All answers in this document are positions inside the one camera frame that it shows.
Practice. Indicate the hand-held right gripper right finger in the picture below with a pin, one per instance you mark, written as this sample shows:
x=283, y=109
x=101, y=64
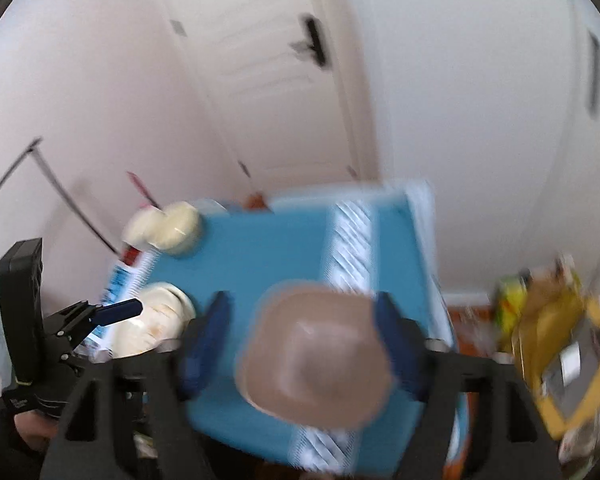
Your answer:
x=395, y=340

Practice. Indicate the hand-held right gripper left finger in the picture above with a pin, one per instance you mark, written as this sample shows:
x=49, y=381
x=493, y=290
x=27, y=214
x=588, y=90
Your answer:
x=205, y=340

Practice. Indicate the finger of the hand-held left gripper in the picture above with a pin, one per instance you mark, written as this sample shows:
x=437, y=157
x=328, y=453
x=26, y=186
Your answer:
x=120, y=310

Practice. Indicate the white duck print plate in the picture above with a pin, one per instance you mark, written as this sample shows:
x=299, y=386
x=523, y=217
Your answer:
x=145, y=327

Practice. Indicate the pink square bowl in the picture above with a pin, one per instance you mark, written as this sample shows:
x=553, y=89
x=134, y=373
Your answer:
x=315, y=360

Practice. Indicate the person's left hand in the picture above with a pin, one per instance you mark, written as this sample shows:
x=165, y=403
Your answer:
x=35, y=430

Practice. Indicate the white and blue box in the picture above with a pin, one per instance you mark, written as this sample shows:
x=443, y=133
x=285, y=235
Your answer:
x=125, y=280

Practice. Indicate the white round bowl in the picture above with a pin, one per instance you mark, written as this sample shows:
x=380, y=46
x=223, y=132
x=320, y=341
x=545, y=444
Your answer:
x=140, y=227

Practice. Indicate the cream round bowl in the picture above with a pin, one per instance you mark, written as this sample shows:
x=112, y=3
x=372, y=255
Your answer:
x=180, y=230

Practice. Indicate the blue tablecloth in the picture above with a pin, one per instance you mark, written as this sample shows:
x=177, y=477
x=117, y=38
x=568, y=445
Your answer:
x=260, y=250

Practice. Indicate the pink shoehorn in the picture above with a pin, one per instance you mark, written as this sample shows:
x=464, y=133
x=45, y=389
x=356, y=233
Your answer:
x=140, y=187

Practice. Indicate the black clothes rack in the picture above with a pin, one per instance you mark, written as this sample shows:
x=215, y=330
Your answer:
x=50, y=180

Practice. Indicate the yellow bag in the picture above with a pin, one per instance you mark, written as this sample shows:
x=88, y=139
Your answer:
x=555, y=320

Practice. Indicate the white wardrobe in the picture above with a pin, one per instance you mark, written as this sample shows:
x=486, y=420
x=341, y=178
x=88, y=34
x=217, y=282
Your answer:
x=480, y=110

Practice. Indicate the white door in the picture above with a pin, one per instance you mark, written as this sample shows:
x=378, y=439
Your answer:
x=260, y=85

